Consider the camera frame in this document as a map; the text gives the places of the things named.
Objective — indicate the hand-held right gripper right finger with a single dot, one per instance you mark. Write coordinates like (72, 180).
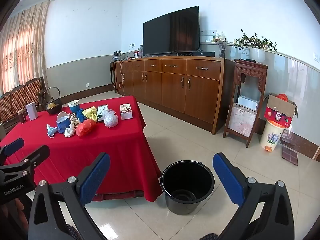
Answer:
(227, 177)

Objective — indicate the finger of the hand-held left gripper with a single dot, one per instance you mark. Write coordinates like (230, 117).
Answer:
(13, 146)
(35, 158)

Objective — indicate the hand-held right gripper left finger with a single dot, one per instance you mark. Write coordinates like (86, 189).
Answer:
(96, 177)

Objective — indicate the blue face mask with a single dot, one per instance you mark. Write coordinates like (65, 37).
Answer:
(52, 130)

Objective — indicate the black plastic bucket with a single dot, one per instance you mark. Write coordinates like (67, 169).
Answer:
(186, 183)

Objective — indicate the blue cup with white inside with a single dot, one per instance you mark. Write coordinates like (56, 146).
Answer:
(61, 125)

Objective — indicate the beige knotted cloth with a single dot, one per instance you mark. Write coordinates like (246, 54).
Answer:
(69, 131)

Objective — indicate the orange plastic bag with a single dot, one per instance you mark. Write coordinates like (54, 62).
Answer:
(85, 128)

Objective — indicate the clear plastic bag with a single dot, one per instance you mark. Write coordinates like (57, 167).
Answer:
(110, 120)

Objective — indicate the blue cloth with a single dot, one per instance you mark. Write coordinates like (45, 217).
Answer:
(80, 115)

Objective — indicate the blue paper cup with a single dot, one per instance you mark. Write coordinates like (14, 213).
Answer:
(73, 107)

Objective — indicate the yellow cloth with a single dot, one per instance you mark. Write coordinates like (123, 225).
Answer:
(91, 112)

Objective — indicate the green white carton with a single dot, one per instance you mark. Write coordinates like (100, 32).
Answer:
(102, 112)

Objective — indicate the red white milk carton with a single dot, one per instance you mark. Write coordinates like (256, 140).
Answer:
(125, 112)

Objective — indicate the white floral trash bin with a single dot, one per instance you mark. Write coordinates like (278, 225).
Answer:
(272, 135)

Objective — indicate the person's left hand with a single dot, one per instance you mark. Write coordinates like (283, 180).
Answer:
(19, 204)

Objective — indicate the wooden low table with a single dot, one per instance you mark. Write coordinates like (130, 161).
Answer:
(120, 195)

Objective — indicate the red tablecloth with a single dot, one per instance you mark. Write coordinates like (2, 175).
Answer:
(87, 145)

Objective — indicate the white tin box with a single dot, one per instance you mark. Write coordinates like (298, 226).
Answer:
(32, 112)

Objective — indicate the wooden bench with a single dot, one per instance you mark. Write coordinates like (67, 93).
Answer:
(20, 95)

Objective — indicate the black iron teapot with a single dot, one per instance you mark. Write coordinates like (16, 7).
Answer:
(53, 108)

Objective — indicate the pink floral gift bag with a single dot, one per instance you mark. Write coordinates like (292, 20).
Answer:
(241, 122)

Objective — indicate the dark patterned slipper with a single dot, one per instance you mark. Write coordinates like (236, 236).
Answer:
(71, 231)
(208, 237)

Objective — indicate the brown bathroom scale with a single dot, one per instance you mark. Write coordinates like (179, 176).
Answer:
(290, 156)

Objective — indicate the red printed cardboard box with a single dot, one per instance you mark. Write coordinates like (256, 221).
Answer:
(280, 105)

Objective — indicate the beige embroidered curtain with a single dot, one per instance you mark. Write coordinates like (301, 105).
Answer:
(22, 50)

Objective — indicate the orange bag in cardboard box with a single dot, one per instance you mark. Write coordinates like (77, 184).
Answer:
(282, 97)

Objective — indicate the wooden television cabinet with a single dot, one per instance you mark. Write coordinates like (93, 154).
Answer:
(175, 90)

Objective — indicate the small dark wooden table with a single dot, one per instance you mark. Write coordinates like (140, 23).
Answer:
(112, 75)

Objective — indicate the carved wooden stand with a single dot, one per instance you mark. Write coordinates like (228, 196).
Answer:
(250, 67)

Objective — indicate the small potted plant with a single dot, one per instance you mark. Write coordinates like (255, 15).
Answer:
(116, 58)

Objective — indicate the black set-top box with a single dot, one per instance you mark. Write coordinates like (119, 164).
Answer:
(203, 54)

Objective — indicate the potted plant in white pot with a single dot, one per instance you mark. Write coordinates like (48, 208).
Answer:
(257, 55)

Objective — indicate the glass vase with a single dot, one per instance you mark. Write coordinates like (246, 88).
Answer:
(223, 51)

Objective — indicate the clear bottle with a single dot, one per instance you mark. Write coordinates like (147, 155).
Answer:
(141, 51)

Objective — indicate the cluster of small bottles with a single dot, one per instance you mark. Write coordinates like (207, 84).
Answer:
(221, 38)

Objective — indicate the black flat television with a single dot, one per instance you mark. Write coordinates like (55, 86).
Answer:
(170, 35)

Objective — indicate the wooden door frame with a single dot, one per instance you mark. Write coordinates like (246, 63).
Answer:
(317, 155)

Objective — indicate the white wall outlet strip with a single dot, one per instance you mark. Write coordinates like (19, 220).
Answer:
(208, 33)

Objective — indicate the white wall switch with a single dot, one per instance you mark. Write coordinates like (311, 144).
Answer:
(317, 57)

